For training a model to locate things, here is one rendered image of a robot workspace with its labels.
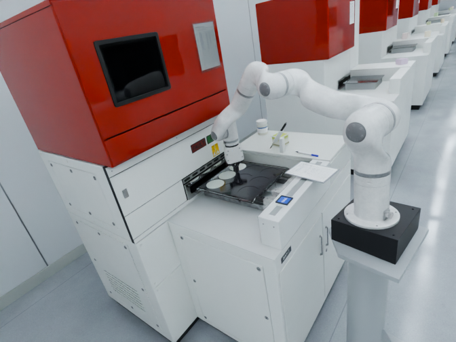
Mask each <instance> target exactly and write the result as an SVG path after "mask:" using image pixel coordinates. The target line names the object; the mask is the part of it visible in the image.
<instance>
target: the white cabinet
mask: <svg viewBox="0 0 456 342"><path fill-rule="evenodd" d="M350 179H351V160H349V161H348V162H347V163H346V165H345V166H344V167H343V169H342V170H341V171H340V173H339V174H338V175H337V177H336V178H335V180H334V181H333V182H332V183H331V185H330V188H329V189H328V191H327V192H326V193H325V194H324V196H323V197H322V199H321V200H320V201H319V202H318V204H317V205H316V207H315V208H314V209H313V210H312V211H311V213H310V214H309V216H308V217H307V218H306V219H305V221H304V222H303V224H302V225H301V226H300V227H299V229H298V230H297V232H296V233H295V234H294V236H293V237H292V239H291V240H290V241H289V243H288V244H287V245H286V247H285V248H284V249H283V251H282V252H281V253H280V255H279V256H278V257H277V259H276V260H275V261H272V260H270V259H267V258H265V257H263V256H259V255H257V254H254V253H251V252H248V251H246V250H243V249H241V248H238V247H235V246H232V245H230V244H227V243H224V242H222V241H219V240H216V239H214V238H211V237H208V236H206V235H203V234H200V233H198V232H195V231H192V230H190V229H187V228H184V227H181V226H179V225H175V224H174V223H170V222H168V224H169V227H170V230H171V233H172V237H173V240H174V243H175V246H176V250H177V253H178V256H179V259H180V263H181V265H182V268H183V271H184V275H185V278H186V281H187V284H188V287H189V291H190V293H191V298H192V300H193V304H194V306H195V310H196V313H197V316H198V317H199V318H200V319H202V320H203V321H204V322H206V323H208V324H209V325H211V326H213V327H214V328H216V329H217V330H219V331H221V332H222V333H224V334H226V335H227V336H229V337H231V338H232V339H234V340H235V341H237V342H305V340H306V338H307V336H308V334H309V332H310V330H311V328H312V326H313V324H314V322H315V320H316V318H317V316H318V313H319V311H320V309H321V307H322V305H323V303H324V301H325V299H326V297H327V295H328V293H329V291H330V289H331V287H332V285H333V283H334V281H335V279H336V277H337V275H338V273H339V271H340V269H341V267H342V265H343V263H344V261H345V260H343V259H340V258H339V257H338V255H337V252H336V250H335V247H334V245H333V242H332V240H331V238H330V235H329V231H328V230H329V229H330V228H331V219H332V218H333V217H334V216H335V215H336V214H338V213H339V212H340V211H341V210H342V209H343V208H344V207H345V206H346V205H347V204H348V203H350Z"/></svg>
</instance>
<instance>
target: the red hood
mask: <svg viewBox="0 0 456 342"><path fill-rule="evenodd" d="M0 72H1V74H2V76H3V78H4V80H5V82H6V85H7V87H8V89H9V91H10V93H11V95H12V97H13V99H14V101H15V103H16V105H17V107H18V109H19V111H20V114H21V116H22V118H23V120H24V122H25V124H26V126H27V128H28V130H29V132H30V133H31V136H32V137H33V140H34V142H35V144H36V146H37V148H38V149H39V150H42V151H47V152H50V153H55V154H59V155H63V156H67V157H72V158H75V159H80V160H83V161H86V162H91V163H94V164H99V165H102V166H107V167H110V168H114V167H115V166H118V165H120V164H122V163H124V162H126V161H128V160H129V159H132V158H133V157H136V156H137V155H140V154H141V153H144V152H145V151H147V150H149V149H151V148H153V147H155V146H157V145H159V144H161V143H163V142H165V141H167V140H169V139H171V138H173V137H175V136H177V135H179V134H181V133H183V132H185V131H187V130H189V129H191V128H193V127H195V126H197V125H199V124H201V123H203V122H205V121H207V120H209V119H211V118H213V117H215V116H217V115H219V114H220V113H221V112H222V111H223V110H224V109H225V108H226V107H227V106H229V105H230V102H229V95H228V90H227V82H226V77H225V70H224V65H223V57H222V53H221V45H220V41H219V33H218V29H217V24H216V16H215V12H214V4H213V0H45V1H42V2H41V3H38V4H37V5H34V6H32V7H30V8H28V9H26V10H24V11H23V12H20V13H19V14H16V15H15V16H12V17H11V18H8V19H7V20H4V21H3V22H0Z"/></svg>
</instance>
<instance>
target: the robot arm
mask: <svg viewBox="0 0 456 342"><path fill-rule="evenodd" d="M256 92H258V93H259V95H260V96H261V97H263V98H265V99H269V100H274V99H278V98H281V97H284V96H287V95H295V96H298V97H299V98H300V101H301V104H302V105H303V106H304V107H305V108H306V109H309V110H310V111H313V112H315V113H317V114H320V115H323V116H325V117H329V118H332V119H340V120H343V121H345V123H344V126H343V140H344V142H345V144H346V146H347V148H348V149H349V150H350V152H351V154H352V155H353V158H354V202H353V203H352V204H350V205H348V206H347V207H346V208H345V210H344V215H345V218H346V219H347V220H348V221H349V222H350V223H351V224H353V225H355V226H357V227H361V228H364V229H387V228H390V227H393V226H394V225H396V224H397V223H398V222H399V220H400V213H399V212H398V211H397V209H395V208H394V207H393V206H391V205H390V185H391V171H392V159H391V157H390V155H389V154H388V153H387V152H385V151H384V148H383V137H384V136H386V135H388V134H389V133H390V132H392V131H393V130H394V129H395V128H396V127H397V126H398V124H399V123H400V118H401V114H400V110H399V108H398V107H397V106H396V105H395V104H394V103H392V102H390V101H388V100H386V99H382V98H376V97H372V96H364V95H359V94H349V93H345V92H340V91H336V90H334V89H331V88H328V87H326V86H324V85H321V84H319V83H317V82H315V81H314V80H313V79H312V78H311V77H310V75H309V74H308V73H307V72H305V71H303V70H301V69H286V70H283V71H279V72H276V73H270V72H269V67H268V66H267V65H266V64H265V63H264V62H259V61H255V62H251V63H250V64H249V65H248V66H247V67H246V68H245V70H244V72H243V75H242V77H241V79H240V82H239V84H238V86H237V89H236V91H235V94H234V96H233V99H232V101H231V103H230V105H229V106H227V107H226V108H225V109H224V110H223V111H222V112H221V113H220V114H219V115H218V117H217V118H216V120H215V122H214V124H213V126H212V129H211V137H212V139H213V140H215V141H220V140H223V141H224V142H223V144H224V145H225V146H224V154H225V161H226V165H227V166H233V171H234V172H235V173H239V172H238V170H239V167H238V166H239V164H240V162H242V161H243V160H244V155H243V152H242V147H241V145H240V143H239V138H238V131H237V126H236V120H237V119H239V118H240V117H241V116H242V115H244V114H245V112H246V111H247V110H248V107H249V106H250V103H251V102H252V99H253V98H254V95H255V94H256ZM234 163H235V164H234Z"/></svg>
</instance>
